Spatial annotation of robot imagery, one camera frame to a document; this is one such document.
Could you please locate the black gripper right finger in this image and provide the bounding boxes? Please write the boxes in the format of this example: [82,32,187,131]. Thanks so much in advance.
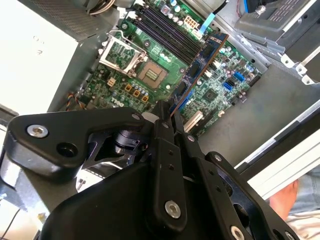
[172,110,301,240]

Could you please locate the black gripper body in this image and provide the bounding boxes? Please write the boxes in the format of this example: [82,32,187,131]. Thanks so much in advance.
[41,161,226,240]

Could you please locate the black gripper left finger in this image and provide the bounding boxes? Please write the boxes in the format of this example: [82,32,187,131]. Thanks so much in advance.
[0,101,189,226]

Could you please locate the person's hand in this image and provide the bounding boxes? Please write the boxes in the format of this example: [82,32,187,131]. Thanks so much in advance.
[268,179,301,222]

